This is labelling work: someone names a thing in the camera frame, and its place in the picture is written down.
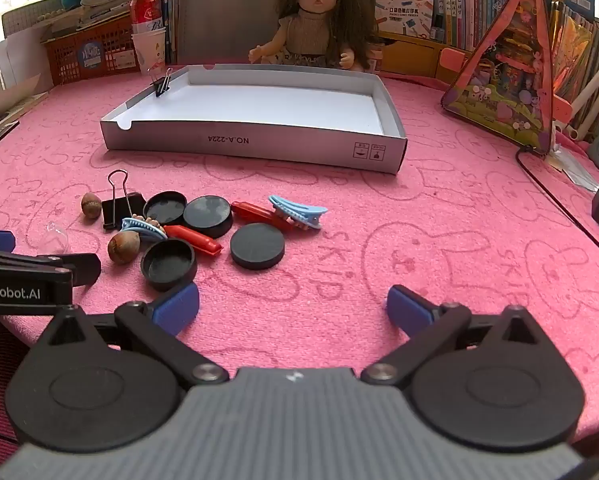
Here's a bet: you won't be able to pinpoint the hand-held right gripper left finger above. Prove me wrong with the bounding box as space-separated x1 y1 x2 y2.
36 281 230 387

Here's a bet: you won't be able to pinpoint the blue hair clip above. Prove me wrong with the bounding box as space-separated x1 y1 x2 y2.
269 195 329 231
120 215 168 242

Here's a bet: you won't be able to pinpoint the row of blue magazines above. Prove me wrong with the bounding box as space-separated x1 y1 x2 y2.
154 0 180 66

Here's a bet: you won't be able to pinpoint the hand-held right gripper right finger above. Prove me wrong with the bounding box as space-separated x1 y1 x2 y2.
360 284 555 387

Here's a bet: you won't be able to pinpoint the white printed cardboard box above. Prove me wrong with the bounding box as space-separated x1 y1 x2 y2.
374 0 434 38

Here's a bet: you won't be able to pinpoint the pink triangular toy case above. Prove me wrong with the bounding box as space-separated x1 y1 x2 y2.
440 0 573 156

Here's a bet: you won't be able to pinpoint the white stand legs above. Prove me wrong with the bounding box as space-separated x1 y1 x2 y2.
569 55 599 141

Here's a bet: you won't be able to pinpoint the grey metal container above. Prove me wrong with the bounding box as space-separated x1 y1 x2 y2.
172 0 290 66

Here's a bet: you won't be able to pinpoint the small black binder clip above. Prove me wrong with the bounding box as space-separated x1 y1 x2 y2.
149 67 174 98

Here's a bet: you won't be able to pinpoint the white cardboard box tray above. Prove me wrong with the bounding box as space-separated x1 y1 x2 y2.
100 64 409 176

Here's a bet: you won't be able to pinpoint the brown-haired doll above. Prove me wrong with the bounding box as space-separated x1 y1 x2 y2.
248 0 380 71

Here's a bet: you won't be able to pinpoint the black round cap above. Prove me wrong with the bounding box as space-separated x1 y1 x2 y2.
182 196 233 239

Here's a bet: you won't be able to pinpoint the white paper cup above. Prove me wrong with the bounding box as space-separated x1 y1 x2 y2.
132 27 167 75

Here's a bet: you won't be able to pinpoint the black cable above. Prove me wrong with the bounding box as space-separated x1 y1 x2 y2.
517 146 599 261

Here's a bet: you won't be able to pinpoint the stack of papers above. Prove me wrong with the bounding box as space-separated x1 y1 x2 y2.
0 92 50 150

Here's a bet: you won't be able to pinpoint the red soda can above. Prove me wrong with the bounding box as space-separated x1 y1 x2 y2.
129 0 166 36

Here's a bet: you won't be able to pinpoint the black round lid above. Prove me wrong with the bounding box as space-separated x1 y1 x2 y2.
143 191 188 226
140 239 197 292

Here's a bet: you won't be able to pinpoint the wooden desk organizer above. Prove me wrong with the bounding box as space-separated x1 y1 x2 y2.
379 32 460 78

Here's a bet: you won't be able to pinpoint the black round disc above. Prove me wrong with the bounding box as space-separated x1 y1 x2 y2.
230 223 286 270

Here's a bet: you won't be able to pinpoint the orange patterned bag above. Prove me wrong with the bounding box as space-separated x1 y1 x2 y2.
549 2 595 101

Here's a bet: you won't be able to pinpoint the row of upright books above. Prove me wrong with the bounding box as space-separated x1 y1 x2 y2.
419 0 595 51

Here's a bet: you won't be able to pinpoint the large black binder clip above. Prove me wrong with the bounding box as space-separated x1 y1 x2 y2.
102 170 147 231

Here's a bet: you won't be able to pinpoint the red pen cap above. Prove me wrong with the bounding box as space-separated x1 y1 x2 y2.
165 225 223 256
230 201 295 231

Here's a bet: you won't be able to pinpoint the clear plastic dome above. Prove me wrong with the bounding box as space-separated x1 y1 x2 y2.
42 221 70 253

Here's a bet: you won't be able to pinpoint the brown nut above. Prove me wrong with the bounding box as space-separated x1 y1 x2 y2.
108 231 141 264
80 192 102 219

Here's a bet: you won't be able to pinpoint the clear plastic wrapper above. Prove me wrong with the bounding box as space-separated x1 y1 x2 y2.
554 150 599 191

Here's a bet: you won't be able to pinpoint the pink rabbit print mat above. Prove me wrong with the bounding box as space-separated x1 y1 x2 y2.
0 65 599 461

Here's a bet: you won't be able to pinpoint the red plastic basket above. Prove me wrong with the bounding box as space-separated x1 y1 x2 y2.
42 15 142 88

